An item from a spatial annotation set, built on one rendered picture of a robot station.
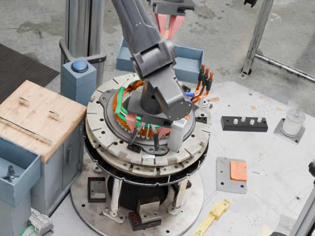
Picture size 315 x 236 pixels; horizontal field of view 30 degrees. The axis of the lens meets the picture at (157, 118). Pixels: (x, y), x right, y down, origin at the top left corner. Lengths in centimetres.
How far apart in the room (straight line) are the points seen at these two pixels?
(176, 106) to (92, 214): 59
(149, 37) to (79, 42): 77
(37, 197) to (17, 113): 23
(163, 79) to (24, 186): 46
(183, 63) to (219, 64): 167
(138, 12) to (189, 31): 255
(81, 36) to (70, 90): 21
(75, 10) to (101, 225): 64
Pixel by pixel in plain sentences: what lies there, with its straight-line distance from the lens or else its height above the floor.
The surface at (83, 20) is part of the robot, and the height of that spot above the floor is 107.
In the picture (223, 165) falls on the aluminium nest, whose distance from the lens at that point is 182.
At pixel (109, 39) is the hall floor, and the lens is 347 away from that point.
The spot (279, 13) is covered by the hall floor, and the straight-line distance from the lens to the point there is 399.
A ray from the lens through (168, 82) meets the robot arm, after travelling 116.
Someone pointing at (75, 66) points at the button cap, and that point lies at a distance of 168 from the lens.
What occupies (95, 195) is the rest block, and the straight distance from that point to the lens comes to 165.
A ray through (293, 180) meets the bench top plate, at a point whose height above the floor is 78.
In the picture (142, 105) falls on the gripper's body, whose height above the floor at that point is 127.
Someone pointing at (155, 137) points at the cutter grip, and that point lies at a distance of 133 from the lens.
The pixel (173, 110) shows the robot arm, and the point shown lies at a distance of 115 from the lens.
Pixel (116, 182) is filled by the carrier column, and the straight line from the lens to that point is 151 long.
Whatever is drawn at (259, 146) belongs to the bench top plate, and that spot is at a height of 78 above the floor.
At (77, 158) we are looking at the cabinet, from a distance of 166.
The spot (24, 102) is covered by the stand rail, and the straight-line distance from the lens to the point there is 153.
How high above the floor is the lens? 215
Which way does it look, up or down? 45 degrees down
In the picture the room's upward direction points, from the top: 10 degrees clockwise
